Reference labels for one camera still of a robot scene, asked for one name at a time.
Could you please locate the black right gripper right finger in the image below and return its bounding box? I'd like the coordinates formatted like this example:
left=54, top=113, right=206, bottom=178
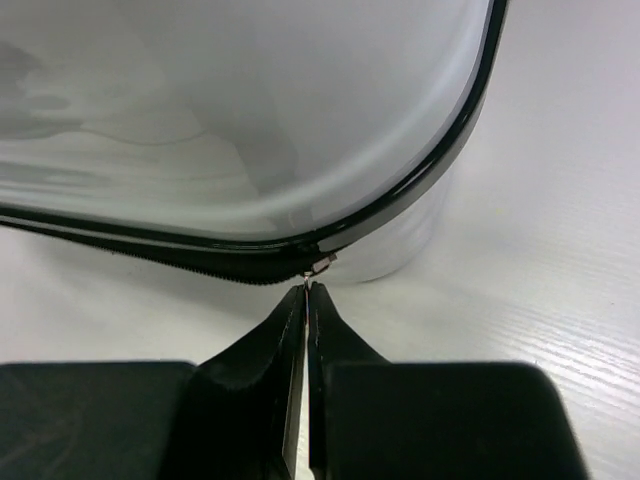
left=307, top=283, right=588, bottom=479

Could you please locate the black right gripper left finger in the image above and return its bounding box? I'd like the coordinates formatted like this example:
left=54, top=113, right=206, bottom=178
left=1, top=286, right=305, bottom=479

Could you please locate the space astronaut kids suitcase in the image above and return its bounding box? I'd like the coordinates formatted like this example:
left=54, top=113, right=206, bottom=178
left=1, top=0, right=508, bottom=284

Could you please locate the silver zipper pull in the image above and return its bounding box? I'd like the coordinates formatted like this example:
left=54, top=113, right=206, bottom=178
left=301, top=253, right=337, bottom=290

